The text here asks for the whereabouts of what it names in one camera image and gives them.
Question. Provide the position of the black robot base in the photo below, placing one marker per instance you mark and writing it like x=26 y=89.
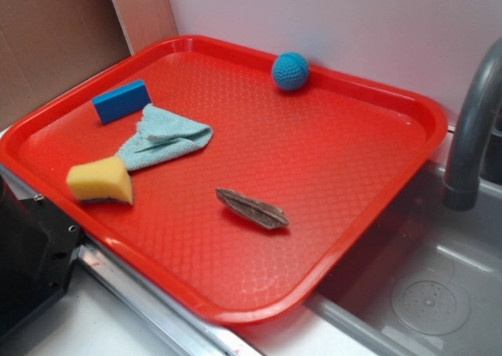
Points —
x=39 y=244

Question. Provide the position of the brown wood chip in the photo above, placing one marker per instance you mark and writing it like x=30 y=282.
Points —
x=263 y=214

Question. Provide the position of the red plastic tray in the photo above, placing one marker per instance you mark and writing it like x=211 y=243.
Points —
x=331 y=155

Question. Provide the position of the light blue cloth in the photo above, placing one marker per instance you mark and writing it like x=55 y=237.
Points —
x=162 y=136

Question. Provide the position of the blue crocheted ball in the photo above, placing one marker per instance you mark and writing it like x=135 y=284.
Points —
x=290 y=71

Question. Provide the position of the blue rectangular block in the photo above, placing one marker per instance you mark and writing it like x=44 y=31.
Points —
x=121 y=102

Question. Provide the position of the yellow sponge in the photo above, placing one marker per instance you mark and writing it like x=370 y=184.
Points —
x=105 y=179

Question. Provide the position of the grey plastic sink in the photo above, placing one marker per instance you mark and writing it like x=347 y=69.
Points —
x=423 y=279

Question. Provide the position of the grey faucet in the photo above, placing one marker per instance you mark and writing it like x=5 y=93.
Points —
x=475 y=152

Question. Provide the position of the brown cardboard panel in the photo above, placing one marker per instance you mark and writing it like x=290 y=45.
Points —
x=50 y=46

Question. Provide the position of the aluminium rail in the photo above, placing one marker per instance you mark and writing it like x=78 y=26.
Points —
x=180 y=330

